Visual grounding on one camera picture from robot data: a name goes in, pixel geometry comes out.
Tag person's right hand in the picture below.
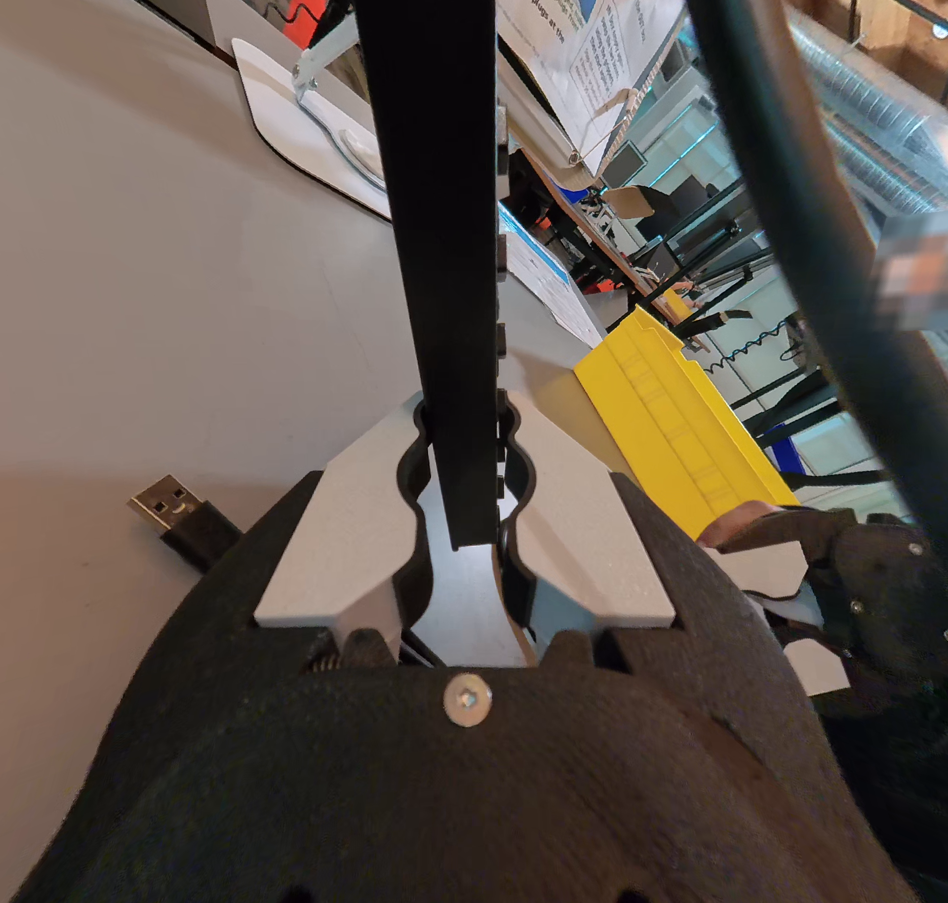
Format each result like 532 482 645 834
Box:
696 499 792 550

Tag black computer monitor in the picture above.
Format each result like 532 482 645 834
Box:
652 176 775 293

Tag wooden workbench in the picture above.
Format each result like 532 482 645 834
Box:
544 177 701 308

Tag black cable silver plug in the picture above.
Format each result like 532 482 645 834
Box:
127 473 245 577

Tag black hub cable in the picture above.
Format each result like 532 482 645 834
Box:
672 0 948 545

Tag yellow plastic bin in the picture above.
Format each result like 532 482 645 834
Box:
574 305 802 543

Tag person's right forearm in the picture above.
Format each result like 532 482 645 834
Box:
815 688 948 903

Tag black usb hub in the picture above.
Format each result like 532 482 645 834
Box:
348 0 512 552

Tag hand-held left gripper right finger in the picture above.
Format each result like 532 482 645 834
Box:
500 391 676 656

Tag black coiled cable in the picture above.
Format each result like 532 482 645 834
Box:
702 324 788 377

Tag white paper sheet blue border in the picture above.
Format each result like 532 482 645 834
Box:
498 203 606 350

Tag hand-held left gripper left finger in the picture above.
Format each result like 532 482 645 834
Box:
254 392 434 656

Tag cardboard instruction board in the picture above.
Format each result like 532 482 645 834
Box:
495 0 688 177

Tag blue box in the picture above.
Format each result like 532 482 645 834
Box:
761 422 807 478

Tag wooden table black legs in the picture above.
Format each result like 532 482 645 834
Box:
729 309 890 467

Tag brown cardboard flag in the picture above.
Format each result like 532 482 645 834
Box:
602 183 658 220

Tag spiral metal duct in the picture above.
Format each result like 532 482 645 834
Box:
785 7 948 217

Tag black flat bar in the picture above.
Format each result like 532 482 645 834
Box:
781 468 893 491

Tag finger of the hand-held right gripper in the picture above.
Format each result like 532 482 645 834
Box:
714 536 813 602
744 590 853 698

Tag grey desk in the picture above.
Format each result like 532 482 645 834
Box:
0 0 631 903

